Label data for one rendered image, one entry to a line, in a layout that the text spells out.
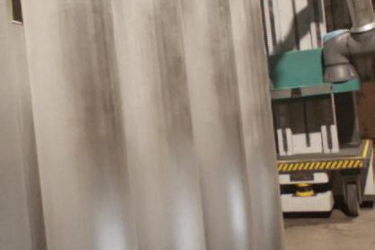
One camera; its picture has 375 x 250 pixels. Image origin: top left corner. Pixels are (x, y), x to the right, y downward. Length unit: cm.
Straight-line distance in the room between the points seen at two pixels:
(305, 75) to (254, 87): 123
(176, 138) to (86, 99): 30
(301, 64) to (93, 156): 209
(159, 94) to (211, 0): 41
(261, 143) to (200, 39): 45
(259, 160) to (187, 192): 55
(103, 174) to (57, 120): 12
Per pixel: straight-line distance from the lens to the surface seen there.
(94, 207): 84
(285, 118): 285
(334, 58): 262
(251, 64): 158
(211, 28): 134
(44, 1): 86
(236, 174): 134
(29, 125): 189
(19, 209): 108
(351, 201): 258
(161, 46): 105
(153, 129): 104
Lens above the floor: 66
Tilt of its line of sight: level
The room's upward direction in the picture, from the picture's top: 6 degrees counter-clockwise
